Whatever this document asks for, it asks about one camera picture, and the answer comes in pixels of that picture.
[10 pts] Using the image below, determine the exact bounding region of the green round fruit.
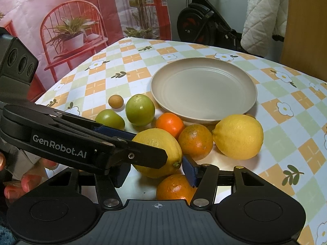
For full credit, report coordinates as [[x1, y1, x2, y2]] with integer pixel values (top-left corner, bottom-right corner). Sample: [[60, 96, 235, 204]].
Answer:
[[125, 94, 155, 126], [95, 109, 125, 130]]

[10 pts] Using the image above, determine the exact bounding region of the yellow lemon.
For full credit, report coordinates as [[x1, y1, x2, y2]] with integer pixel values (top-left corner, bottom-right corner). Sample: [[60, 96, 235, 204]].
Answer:
[[132, 128, 182, 179], [212, 115, 264, 160]]

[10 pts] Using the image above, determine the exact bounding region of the dark speckled orange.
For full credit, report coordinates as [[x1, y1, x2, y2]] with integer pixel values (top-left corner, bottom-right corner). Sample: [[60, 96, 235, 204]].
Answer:
[[178, 124, 213, 160], [156, 174, 197, 204]]

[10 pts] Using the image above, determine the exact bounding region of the small brown longan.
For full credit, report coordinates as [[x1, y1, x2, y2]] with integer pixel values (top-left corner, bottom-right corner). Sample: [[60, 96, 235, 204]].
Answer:
[[108, 95, 124, 109]]

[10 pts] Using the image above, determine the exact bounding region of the bright orange tangerine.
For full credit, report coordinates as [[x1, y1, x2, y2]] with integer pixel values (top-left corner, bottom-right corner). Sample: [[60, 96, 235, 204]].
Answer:
[[155, 112, 185, 139]]

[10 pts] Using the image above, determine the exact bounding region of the left human hand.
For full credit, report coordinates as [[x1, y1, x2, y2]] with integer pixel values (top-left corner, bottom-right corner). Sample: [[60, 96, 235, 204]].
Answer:
[[1, 151, 59, 208]]

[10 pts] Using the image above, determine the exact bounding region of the beige round plate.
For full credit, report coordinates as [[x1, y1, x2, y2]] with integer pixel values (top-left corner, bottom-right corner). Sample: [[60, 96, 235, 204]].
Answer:
[[150, 58, 258, 124]]

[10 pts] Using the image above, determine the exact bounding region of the checkered floral tablecloth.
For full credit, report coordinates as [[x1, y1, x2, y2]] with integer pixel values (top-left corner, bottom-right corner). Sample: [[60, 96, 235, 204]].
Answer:
[[38, 38, 327, 244]]

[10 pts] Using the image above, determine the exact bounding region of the red printed backdrop cloth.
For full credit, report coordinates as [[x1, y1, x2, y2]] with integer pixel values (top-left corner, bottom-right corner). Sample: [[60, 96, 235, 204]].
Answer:
[[1, 0, 171, 100]]

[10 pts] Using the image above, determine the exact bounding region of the black exercise bike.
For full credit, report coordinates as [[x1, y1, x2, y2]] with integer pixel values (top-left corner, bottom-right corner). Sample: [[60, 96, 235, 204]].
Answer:
[[177, 0, 246, 52]]

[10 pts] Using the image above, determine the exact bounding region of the wooden board panel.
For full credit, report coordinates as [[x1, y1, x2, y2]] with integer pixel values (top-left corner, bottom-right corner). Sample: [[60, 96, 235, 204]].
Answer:
[[280, 0, 326, 81]]

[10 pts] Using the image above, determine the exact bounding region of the white quilted blanket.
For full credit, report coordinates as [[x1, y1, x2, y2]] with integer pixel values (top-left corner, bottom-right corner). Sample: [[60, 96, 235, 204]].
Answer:
[[241, 0, 289, 57]]

